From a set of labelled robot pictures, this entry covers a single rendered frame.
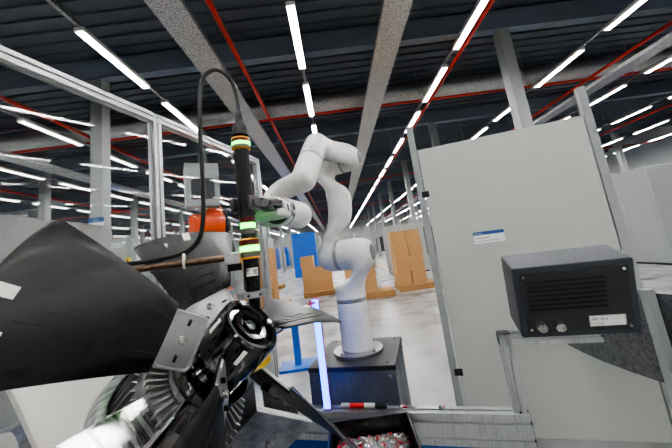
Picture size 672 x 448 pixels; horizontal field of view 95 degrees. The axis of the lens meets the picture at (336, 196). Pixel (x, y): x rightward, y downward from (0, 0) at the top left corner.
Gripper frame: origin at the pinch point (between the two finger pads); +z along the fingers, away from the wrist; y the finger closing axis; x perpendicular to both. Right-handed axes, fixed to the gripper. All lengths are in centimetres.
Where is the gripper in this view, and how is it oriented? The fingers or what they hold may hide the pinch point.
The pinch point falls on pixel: (245, 204)
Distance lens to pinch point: 74.2
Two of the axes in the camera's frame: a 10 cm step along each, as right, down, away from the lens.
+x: -1.3, -9.7, 1.8
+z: -3.0, -1.4, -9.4
